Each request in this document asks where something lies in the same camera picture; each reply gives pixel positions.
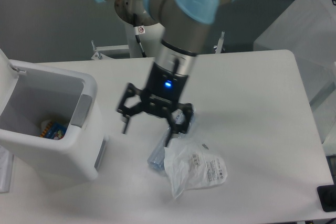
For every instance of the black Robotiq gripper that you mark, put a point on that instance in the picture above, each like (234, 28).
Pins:
(162, 93)

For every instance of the white push-lid trash can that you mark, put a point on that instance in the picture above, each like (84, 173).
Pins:
(32, 95)

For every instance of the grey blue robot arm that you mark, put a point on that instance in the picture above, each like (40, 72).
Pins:
(186, 24)

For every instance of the clear plastic water bottle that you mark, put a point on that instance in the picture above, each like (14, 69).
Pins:
(156, 158)

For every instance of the crumpled white plastic bag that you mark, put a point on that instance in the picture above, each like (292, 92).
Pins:
(191, 164)

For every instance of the colourful snack packet in bin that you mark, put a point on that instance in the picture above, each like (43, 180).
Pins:
(53, 130)

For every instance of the clear plastic sheet left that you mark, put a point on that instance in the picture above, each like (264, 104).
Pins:
(7, 159)

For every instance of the white box with lettering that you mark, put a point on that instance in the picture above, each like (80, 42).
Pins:
(307, 29)

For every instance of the black device at table edge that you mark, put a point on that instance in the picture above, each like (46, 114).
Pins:
(326, 195)

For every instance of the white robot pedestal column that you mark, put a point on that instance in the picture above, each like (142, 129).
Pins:
(143, 41)

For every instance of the white metal base frame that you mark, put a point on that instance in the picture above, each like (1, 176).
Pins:
(123, 51)

